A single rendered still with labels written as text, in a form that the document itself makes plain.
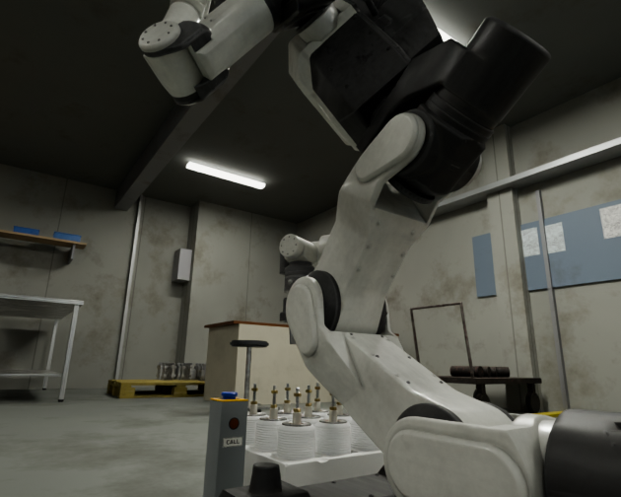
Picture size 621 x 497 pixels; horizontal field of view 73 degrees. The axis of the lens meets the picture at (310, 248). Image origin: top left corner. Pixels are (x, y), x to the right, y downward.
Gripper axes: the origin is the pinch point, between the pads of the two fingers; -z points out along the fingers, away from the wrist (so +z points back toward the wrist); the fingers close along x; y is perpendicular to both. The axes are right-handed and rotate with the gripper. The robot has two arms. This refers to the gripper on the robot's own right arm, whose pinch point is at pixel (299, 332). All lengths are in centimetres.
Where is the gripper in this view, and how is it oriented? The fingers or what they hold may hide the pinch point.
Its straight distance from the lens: 116.5
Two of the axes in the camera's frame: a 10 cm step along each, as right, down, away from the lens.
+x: -8.1, 1.4, 5.6
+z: 0.2, -9.6, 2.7
